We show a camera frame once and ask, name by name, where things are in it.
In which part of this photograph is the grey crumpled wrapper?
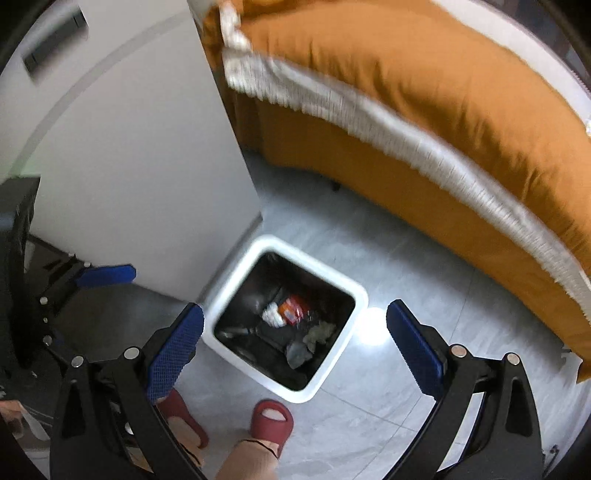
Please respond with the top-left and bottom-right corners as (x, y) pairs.
(286, 342), (315, 370)
(302, 320), (338, 348)

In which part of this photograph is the red snack packet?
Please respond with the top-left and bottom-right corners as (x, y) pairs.
(281, 295), (315, 325)

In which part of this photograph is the person's leg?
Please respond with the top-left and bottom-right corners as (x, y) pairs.
(168, 413), (205, 468)
(216, 408), (287, 480)

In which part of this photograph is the red slipper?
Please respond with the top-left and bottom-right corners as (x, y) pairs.
(249, 399), (295, 459)
(154, 388), (209, 452)

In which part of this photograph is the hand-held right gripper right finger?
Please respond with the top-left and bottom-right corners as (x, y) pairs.
(383, 299), (546, 480)

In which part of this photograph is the person's left leg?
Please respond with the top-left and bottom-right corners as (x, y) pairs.
(168, 413), (205, 468)

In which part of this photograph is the white crumpled tissue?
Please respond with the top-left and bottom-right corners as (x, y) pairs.
(261, 302), (289, 329)

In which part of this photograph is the person's right leg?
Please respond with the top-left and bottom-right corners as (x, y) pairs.
(216, 408), (287, 480)

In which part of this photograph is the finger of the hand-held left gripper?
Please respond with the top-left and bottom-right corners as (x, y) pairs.
(37, 263), (138, 319)

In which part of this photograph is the orange bed blanket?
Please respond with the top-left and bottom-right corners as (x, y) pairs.
(202, 0), (591, 361)

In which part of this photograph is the white square trash bin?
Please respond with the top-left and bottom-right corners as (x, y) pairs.
(201, 234), (369, 405)

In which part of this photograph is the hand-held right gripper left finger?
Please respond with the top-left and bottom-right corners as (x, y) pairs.
(48, 302), (208, 480)

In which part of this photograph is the white desk side panel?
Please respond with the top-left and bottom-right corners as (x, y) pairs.
(0, 0), (265, 306)

